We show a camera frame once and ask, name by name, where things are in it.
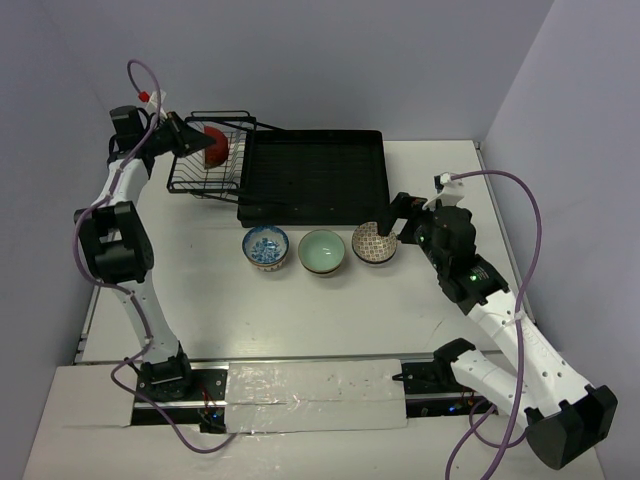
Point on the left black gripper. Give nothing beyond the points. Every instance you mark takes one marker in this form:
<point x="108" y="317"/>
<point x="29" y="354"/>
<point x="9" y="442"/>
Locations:
<point x="179" y="134"/>

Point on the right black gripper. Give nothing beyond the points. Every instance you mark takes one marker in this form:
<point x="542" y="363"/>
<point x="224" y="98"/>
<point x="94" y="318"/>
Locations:
<point x="404" y="205"/>

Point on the red bowl white inside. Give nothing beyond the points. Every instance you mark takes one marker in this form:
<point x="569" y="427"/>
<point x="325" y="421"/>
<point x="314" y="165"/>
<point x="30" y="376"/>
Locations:
<point x="216" y="154"/>

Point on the brown patterned white bowl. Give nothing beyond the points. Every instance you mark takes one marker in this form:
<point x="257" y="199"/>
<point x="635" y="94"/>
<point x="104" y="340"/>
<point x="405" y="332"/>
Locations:
<point x="371" y="247"/>

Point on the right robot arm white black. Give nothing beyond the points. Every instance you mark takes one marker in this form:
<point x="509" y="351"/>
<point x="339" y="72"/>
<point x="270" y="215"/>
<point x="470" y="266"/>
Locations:
<point x="561" y="413"/>

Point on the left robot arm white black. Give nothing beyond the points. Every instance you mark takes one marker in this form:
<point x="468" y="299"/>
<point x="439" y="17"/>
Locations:
<point x="114" y="251"/>

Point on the black plastic drain tray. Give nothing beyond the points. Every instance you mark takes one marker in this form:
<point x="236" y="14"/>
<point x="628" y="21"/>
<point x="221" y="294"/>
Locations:
<point x="313" y="178"/>

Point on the celadon green bowl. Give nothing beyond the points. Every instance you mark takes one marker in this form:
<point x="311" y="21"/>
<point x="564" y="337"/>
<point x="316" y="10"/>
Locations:
<point x="321" y="252"/>

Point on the blue floral white bowl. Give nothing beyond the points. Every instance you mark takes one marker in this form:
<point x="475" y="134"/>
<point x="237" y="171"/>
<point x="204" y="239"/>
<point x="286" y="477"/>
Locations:
<point x="266" y="247"/>

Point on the white taped cover sheet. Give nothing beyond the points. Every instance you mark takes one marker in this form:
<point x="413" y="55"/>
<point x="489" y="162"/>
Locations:
<point x="314" y="396"/>

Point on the black wire dish rack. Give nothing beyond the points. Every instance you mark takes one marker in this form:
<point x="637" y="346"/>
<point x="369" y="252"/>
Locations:
<point x="199" y="176"/>

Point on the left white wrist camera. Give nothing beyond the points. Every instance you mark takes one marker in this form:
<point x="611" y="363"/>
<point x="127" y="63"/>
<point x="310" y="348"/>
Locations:
<point x="152" y="105"/>

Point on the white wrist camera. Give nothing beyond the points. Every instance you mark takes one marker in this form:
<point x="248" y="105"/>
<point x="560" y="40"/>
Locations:
<point x="449" y="192"/>
<point x="152" y="105"/>

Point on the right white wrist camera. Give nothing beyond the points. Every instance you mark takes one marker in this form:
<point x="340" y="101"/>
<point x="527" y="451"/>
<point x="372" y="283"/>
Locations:
<point x="449" y="192"/>

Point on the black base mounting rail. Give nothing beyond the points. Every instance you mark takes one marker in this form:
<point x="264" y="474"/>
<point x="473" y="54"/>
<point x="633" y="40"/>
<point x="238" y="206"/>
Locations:
<point x="426" y="396"/>

